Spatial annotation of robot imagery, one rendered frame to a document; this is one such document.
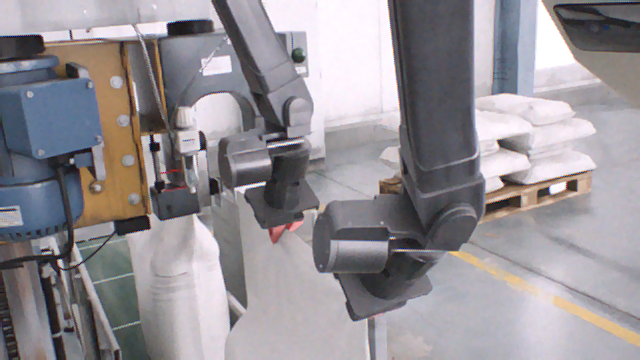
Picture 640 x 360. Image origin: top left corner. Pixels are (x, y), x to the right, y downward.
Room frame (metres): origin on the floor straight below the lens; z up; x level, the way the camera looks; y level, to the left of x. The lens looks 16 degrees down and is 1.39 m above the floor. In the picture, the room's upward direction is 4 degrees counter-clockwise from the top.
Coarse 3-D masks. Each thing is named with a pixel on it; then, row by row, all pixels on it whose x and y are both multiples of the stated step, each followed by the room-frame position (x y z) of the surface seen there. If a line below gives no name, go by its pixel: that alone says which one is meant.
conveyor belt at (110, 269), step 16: (96, 240) 2.70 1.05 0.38; (112, 240) 2.68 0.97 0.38; (96, 256) 2.50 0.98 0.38; (112, 256) 2.49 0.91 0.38; (128, 256) 2.48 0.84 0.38; (96, 272) 2.33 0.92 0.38; (112, 272) 2.32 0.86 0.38; (128, 272) 2.31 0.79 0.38; (96, 288) 2.18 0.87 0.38; (112, 288) 2.17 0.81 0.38; (128, 288) 2.16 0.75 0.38; (112, 304) 2.03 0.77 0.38; (128, 304) 2.02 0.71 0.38; (112, 320) 1.91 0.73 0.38; (128, 320) 1.90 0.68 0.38; (128, 336) 1.80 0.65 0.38; (128, 352) 1.70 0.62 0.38; (144, 352) 1.69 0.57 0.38
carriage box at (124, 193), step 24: (48, 48) 1.03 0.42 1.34; (72, 48) 1.05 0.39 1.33; (96, 48) 1.07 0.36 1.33; (120, 48) 1.08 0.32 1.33; (96, 72) 1.06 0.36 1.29; (120, 72) 1.08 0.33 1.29; (120, 96) 1.08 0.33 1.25; (120, 120) 1.07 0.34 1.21; (120, 144) 1.07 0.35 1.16; (120, 168) 1.07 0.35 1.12; (144, 168) 1.08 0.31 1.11; (96, 192) 1.04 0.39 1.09; (120, 192) 1.07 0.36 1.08; (144, 192) 1.08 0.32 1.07; (96, 216) 1.05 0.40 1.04; (120, 216) 1.06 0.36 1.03
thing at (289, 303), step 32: (256, 224) 1.03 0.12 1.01; (256, 256) 1.05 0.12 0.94; (288, 256) 0.88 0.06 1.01; (256, 288) 1.07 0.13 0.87; (288, 288) 0.89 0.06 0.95; (320, 288) 0.77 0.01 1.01; (256, 320) 1.01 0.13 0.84; (288, 320) 0.91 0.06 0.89; (320, 320) 0.77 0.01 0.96; (256, 352) 0.92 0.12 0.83; (288, 352) 0.88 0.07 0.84; (320, 352) 0.78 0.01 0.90; (352, 352) 0.69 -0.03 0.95
